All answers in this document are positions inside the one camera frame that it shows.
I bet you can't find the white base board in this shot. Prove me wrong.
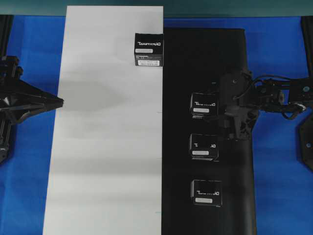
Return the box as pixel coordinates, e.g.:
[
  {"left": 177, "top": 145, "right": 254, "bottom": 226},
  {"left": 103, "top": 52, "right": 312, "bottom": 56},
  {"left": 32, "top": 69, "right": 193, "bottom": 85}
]
[{"left": 43, "top": 6, "right": 163, "bottom": 235}]

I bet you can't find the black aluminium rail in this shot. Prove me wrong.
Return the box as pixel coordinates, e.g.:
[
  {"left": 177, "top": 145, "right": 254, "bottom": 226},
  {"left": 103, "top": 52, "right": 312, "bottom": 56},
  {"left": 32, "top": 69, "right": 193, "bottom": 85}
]
[
  {"left": 0, "top": 15, "right": 14, "bottom": 57},
  {"left": 301, "top": 16, "right": 313, "bottom": 77}
]

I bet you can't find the black box on white base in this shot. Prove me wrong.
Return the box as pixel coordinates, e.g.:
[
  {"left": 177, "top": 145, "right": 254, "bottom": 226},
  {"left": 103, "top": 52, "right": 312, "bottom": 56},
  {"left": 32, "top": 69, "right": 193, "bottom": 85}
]
[{"left": 134, "top": 33, "right": 164, "bottom": 67}]

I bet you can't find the right black aluminium rail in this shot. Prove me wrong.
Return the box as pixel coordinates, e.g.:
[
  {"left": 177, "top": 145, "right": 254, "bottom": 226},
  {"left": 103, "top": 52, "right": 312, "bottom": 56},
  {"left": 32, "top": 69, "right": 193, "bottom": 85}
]
[{"left": 301, "top": 16, "right": 313, "bottom": 77}]

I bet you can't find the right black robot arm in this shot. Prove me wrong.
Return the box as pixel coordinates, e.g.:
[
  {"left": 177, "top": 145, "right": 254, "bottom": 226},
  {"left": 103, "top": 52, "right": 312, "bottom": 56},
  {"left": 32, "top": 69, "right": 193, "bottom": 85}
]
[{"left": 204, "top": 70, "right": 313, "bottom": 140}]

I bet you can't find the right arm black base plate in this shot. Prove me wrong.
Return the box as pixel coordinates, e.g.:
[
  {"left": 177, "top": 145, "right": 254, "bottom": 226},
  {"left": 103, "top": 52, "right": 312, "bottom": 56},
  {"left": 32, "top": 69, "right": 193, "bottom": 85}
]
[{"left": 298, "top": 113, "right": 313, "bottom": 171}]

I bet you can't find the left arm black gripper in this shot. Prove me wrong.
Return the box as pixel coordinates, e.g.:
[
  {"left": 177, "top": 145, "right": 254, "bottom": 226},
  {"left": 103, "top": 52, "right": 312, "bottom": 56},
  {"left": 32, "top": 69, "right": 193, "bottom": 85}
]
[{"left": 0, "top": 80, "right": 64, "bottom": 125}]

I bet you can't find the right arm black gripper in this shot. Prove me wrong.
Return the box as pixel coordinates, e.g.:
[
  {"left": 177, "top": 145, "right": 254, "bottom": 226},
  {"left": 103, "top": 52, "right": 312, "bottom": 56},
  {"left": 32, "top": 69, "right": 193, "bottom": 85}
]
[{"left": 202, "top": 69, "right": 257, "bottom": 140}]

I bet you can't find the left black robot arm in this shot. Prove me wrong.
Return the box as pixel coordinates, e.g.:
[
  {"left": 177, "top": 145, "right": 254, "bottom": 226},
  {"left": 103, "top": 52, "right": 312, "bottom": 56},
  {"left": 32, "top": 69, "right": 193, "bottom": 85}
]
[{"left": 0, "top": 56, "right": 64, "bottom": 162}]

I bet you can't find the black base board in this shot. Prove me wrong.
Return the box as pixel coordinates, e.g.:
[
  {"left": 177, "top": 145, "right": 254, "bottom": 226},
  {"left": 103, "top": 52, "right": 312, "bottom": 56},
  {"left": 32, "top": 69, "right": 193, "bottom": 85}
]
[{"left": 161, "top": 28, "right": 257, "bottom": 235}]

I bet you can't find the left black aluminium rail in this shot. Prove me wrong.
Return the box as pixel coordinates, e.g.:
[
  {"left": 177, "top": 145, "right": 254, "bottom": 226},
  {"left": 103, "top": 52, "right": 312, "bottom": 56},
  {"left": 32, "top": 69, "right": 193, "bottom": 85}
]
[{"left": 0, "top": 15, "right": 14, "bottom": 57}]

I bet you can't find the blue table cloth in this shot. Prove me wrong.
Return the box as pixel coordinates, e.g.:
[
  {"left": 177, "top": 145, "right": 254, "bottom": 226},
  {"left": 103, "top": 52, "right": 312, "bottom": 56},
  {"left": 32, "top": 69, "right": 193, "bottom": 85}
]
[{"left": 0, "top": 15, "right": 313, "bottom": 235}]

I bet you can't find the black box row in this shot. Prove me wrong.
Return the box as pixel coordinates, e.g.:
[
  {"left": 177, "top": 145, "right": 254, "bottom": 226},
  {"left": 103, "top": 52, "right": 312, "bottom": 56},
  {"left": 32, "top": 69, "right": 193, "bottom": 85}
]
[
  {"left": 190, "top": 180, "right": 223, "bottom": 207},
  {"left": 190, "top": 93, "right": 219, "bottom": 119},
  {"left": 189, "top": 134, "right": 219, "bottom": 162}
]

